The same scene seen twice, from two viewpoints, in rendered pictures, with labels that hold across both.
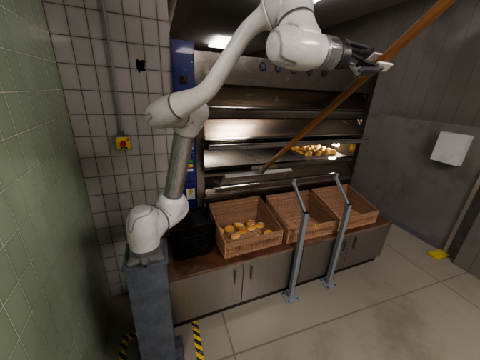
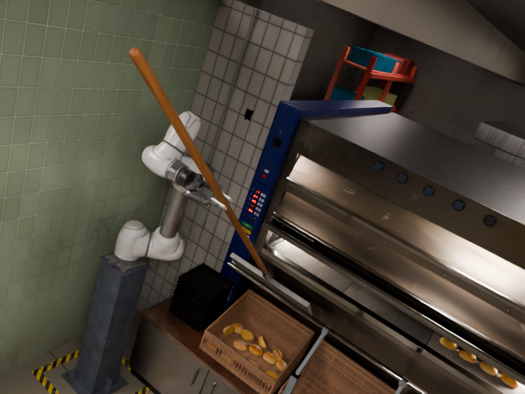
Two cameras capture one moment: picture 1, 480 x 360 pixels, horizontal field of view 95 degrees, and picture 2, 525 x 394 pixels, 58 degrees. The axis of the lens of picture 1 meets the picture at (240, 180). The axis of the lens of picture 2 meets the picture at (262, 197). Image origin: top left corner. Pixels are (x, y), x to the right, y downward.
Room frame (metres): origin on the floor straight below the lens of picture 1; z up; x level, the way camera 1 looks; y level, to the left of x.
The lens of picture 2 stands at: (-0.14, -1.79, 2.70)
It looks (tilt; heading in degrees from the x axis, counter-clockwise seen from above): 22 degrees down; 49
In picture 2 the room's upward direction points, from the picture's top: 20 degrees clockwise
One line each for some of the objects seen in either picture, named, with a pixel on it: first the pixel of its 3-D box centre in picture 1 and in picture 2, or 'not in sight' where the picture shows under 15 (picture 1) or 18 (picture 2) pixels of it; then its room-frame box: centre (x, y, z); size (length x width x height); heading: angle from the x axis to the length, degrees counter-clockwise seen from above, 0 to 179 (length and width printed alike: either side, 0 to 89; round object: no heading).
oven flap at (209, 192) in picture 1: (286, 176); (369, 341); (2.20, -0.50, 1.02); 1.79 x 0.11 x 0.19; 114
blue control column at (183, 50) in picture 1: (173, 154); (300, 220); (2.63, 0.83, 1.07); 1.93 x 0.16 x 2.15; 24
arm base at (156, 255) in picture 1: (146, 251); (123, 258); (0.94, 0.48, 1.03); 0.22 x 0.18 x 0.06; 20
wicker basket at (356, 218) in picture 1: (343, 205); not in sight; (2.20, -1.17, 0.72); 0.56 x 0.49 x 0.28; 113
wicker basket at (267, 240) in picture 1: (243, 223); (258, 339); (1.73, -0.06, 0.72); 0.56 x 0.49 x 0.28; 115
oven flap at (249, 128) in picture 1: (293, 127); (405, 273); (2.20, -0.50, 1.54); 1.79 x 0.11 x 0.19; 114
